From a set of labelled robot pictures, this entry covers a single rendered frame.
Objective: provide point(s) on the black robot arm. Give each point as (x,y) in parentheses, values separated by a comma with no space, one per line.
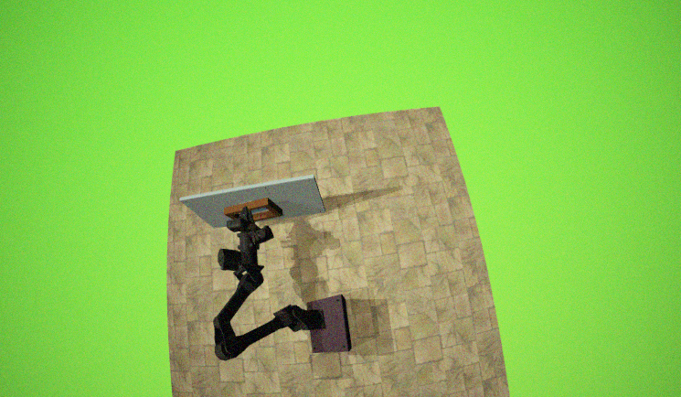
(228,345)

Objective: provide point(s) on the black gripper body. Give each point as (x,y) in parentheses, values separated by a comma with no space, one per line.
(245,240)

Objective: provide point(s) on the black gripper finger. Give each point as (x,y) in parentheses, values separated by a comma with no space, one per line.
(252,226)
(244,214)

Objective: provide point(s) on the brown picture frame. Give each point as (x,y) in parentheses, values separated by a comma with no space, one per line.
(261,209)

